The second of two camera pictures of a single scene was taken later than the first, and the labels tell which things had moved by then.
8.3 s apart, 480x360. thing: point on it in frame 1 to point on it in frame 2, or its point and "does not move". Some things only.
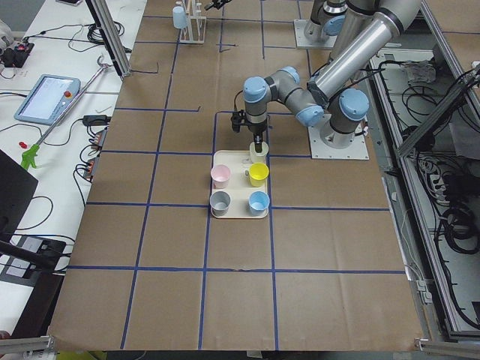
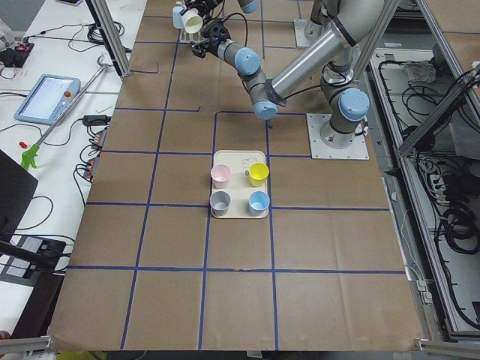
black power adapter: (96, 120) does not move
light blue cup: (179, 17) does not move
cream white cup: (259, 157) to (192, 22)
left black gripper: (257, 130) to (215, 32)
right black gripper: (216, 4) to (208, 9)
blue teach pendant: (48, 99) does not move
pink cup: (220, 175) does not move
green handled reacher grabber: (30, 156) does not move
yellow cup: (258, 172) does not move
